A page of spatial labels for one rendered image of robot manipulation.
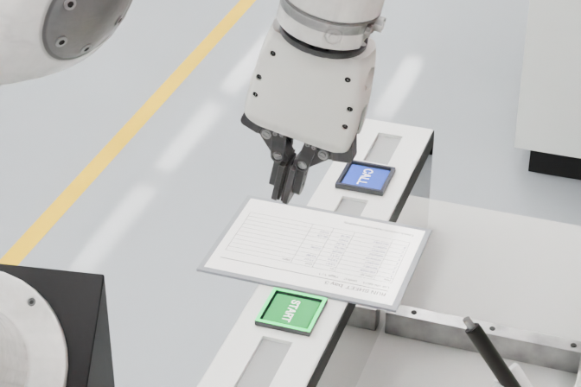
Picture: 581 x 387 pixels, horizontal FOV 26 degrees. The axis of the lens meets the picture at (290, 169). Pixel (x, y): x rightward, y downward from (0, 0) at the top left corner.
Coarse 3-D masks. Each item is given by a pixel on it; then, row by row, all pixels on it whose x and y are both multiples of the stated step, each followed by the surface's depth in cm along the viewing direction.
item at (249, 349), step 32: (384, 128) 153; (416, 128) 153; (384, 160) 147; (416, 160) 147; (320, 192) 141; (352, 192) 141; (320, 320) 121; (224, 352) 117; (256, 352) 118; (288, 352) 117; (320, 352) 117; (224, 384) 113; (256, 384) 114; (288, 384) 113
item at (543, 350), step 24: (408, 312) 140; (432, 312) 140; (408, 336) 141; (432, 336) 140; (456, 336) 138; (504, 336) 136; (528, 336) 136; (552, 336) 136; (528, 360) 137; (552, 360) 136; (576, 360) 135
